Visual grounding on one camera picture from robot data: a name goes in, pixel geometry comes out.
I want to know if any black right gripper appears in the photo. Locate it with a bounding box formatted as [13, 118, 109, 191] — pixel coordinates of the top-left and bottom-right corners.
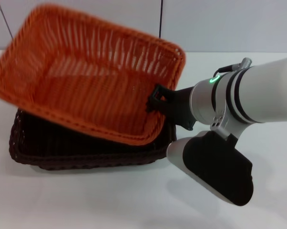
[145, 84, 197, 131]

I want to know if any orange wicker basket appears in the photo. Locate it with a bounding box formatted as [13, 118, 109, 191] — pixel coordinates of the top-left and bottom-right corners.
[0, 2, 187, 146]

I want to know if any dark brown wicker basket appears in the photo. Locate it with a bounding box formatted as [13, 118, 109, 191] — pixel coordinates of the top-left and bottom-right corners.
[8, 107, 177, 171]

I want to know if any black arm cable with plug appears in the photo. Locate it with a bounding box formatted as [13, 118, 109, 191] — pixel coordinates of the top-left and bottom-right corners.
[213, 56, 253, 75]

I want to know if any black silver wrist camera housing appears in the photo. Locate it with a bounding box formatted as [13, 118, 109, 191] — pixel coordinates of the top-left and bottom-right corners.
[166, 130, 255, 207]

